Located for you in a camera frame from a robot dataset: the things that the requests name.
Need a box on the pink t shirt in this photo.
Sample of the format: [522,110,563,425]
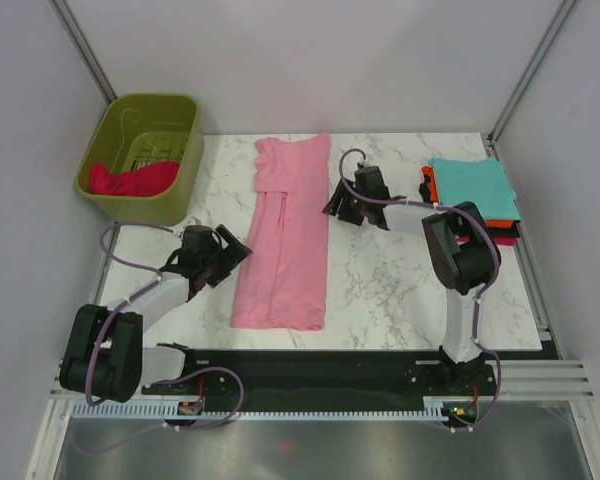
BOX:
[231,132,331,331]

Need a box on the red t shirt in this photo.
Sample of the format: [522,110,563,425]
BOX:
[89,161,179,197]

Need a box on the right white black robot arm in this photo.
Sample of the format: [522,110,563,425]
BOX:
[323,164,501,394]

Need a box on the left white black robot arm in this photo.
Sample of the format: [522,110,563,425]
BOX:
[59,225,252,406]

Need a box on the folded orange t shirt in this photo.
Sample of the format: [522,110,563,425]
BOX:
[419,166,515,229]

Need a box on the folded teal t shirt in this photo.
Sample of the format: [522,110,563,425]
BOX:
[429,157,520,221]

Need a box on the folded black t shirt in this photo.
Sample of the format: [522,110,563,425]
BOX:
[486,222,520,238]

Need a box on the folded magenta t shirt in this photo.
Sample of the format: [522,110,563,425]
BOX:
[457,236,517,247]

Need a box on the olive green plastic bin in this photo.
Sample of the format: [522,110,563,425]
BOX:
[74,93,204,225]

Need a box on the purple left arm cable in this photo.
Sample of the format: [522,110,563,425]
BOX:
[84,222,189,407]

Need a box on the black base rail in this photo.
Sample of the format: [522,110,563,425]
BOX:
[142,349,496,413]

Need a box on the white slotted cable duct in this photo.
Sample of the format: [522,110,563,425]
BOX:
[71,400,477,421]

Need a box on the right aluminium frame post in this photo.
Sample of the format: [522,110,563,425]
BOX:
[481,0,579,151]

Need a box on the aluminium frame post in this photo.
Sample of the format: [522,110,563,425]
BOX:
[481,0,579,151]
[48,0,117,104]

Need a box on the left aluminium frame post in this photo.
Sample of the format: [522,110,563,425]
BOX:
[48,0,117,104]

